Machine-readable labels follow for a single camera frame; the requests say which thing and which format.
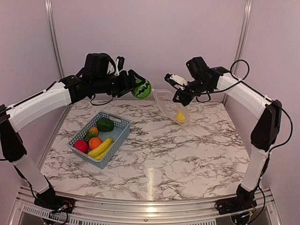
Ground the orange toy fruit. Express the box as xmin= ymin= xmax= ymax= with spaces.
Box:
xmin=89 ymin=137 xmax=102 ymax=150

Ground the green orange mango toy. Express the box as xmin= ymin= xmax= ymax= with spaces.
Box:
xmin=83 ymin=127 xmax=99 ymax=143

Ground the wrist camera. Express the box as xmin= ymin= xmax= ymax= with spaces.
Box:
xmin=107 ymin=56 xmax=125 ymax=76
xmin=164 ymin=74 xmax=188 ymax=90

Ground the green bell pepper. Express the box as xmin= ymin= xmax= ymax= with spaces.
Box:
xmin=97 ymin=117 xmax=114 ymax=132

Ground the right aluminium frame post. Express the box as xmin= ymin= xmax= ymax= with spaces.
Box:
xmin=234 ymin=0 xmax=254 ymax=65

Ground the clear zip top bag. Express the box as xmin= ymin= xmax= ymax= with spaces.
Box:
xmin=152 ymin=88 xmax=190 ymax=126

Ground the yellow banana bunch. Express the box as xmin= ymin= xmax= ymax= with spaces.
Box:
xmin=88 ymin=137 xmax=113 ymax=158

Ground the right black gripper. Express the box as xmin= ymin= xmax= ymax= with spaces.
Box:
xmin=172 ymin=77 xmax=211 ymax=106

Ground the red apple toy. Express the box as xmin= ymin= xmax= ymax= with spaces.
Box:
xmin=74 ymin=140 xmax=89 ymax=154

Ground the grey perforated plastic basket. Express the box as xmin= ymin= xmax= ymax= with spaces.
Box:
xmin=67 ymin=112 xmax=130 ymax=169

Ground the green watermelon ball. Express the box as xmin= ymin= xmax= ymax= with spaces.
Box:
xmin=131 ymin=79 xmax=151 ymax=99

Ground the left aluminium frame post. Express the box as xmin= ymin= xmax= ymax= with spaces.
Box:
xmin=45 ymin=0 xmax=65 ymax=79

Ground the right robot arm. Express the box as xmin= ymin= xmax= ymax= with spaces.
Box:
xmin=165 ymin=57 xmax=282 ymax=210

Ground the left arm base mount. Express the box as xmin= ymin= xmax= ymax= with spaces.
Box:
xmin=34 ymin=188 xmax=75 ymax=214

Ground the yellow pear toy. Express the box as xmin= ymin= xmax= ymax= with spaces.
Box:
xmin=176 ymin=111 xmax=186 ymax=123

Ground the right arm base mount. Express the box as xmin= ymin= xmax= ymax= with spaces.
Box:
xmin=215 ymin=185 xmax=258 ymax=215

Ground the front aluminium frame rail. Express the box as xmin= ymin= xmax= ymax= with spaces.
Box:
xmin=7 ymin=185 xmax=283 ymax=225

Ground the aluminium frame post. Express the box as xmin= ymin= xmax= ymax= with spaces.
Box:
xmin=45 ymin=0 xmax=65 ymax=79
xmin=234 ymin=0 xmax=254 ymax=65

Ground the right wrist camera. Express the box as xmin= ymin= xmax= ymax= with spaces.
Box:
xmin=164 ymin=74 xmax=188 ymax=90

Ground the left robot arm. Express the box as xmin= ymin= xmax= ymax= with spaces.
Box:
xmin=0 ymin=53 xmax=146 ymax=209

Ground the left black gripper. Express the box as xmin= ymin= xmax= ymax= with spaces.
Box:
xmin=91 ymin=68 xmax=145 ymax=97

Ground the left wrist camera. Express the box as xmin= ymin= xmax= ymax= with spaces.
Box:
xmin=107 ymin=56 xmax=125 ymax=76

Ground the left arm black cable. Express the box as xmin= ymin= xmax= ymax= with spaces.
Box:
xmin=90 ymin=93 xmax=115 ymax=106

